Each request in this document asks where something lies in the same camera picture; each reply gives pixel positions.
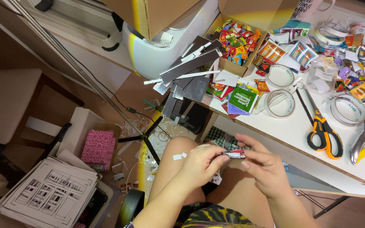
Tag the person's left hand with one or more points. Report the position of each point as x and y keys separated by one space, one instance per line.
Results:
x=198 y=166

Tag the person's right hand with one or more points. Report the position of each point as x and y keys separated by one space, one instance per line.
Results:
x=268 y=171

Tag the small red white packet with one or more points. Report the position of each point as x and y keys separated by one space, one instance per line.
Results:
x=234 y=154

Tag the white paper bits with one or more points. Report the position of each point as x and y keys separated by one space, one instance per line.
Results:
x=178 y=156

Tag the person's left leg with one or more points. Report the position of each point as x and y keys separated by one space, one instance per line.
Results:
x=169 y=177

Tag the person's leg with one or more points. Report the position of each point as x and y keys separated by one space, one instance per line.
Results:
x=169 y=177
x=236 y=196

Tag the green checkered cloth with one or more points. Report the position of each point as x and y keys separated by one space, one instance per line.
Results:
x=220 y=137

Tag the person's right leg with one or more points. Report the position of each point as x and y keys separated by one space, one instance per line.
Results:
x=236 y=196

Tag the black box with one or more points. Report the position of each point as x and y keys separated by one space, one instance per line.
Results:
x=192 y=115

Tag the tie-dye shirt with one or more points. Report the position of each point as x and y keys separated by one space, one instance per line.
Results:
x=214 y=218

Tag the paper scraps litter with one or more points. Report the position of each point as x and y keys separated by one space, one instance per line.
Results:
x=138 y=148

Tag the black metal table legs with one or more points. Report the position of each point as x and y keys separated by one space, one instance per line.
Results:
x=325 y=205

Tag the orange black scissors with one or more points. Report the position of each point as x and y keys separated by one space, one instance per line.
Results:
x=323 y=133

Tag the green printed packet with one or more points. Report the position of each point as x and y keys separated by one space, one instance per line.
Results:
x=242 y=99

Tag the black chair armrest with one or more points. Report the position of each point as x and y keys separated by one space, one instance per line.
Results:
x=131 y=205

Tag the stack of colourful flat packets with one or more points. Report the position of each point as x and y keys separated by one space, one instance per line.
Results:
x=219 y=90

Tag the pile of grey card strips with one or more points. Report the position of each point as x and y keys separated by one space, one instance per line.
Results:
x=188 y=72

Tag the wide clear tape roll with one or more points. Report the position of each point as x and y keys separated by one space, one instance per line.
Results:
x=349 y=110

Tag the pink patterned box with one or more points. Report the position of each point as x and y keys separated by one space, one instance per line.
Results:
x=98 y=148

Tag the clear plastic bag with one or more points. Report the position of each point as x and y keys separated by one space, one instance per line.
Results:
x=322 y=77

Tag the orange printed packet sheet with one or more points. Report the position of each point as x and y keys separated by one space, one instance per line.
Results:
x=271 y=50

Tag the blue white printed packet sheet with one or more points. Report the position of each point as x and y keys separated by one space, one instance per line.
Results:
x=303 y=53

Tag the white rounded machine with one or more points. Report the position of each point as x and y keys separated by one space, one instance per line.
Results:
x=166 y=47

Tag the yellow snack packet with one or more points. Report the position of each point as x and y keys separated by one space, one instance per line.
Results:
x=362 y=90

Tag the white open box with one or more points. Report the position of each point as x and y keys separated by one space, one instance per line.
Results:
x=79 y=129

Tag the heap of tiny snack packets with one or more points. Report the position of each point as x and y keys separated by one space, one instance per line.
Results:
x=238 y=42

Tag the heap of paper scraps and prints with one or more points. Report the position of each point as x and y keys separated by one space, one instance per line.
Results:
x=360 y=57

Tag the black tripod stand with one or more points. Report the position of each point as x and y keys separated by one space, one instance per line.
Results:
x=81 y=76

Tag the white tape roll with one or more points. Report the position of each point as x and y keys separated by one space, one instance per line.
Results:
x=328 y=33

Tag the stack of printed white sheets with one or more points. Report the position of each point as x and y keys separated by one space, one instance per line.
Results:
x=49 y=193

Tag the open brown cardboard box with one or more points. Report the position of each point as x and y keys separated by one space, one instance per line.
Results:
x=258 y=15

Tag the large brown cardboard box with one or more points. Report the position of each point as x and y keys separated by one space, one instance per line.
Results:
x=150 y=14

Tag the pink mug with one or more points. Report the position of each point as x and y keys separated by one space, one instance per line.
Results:
x=310 y=7

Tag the beige cushioned chair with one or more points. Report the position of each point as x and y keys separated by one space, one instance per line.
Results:
x=8 y=104

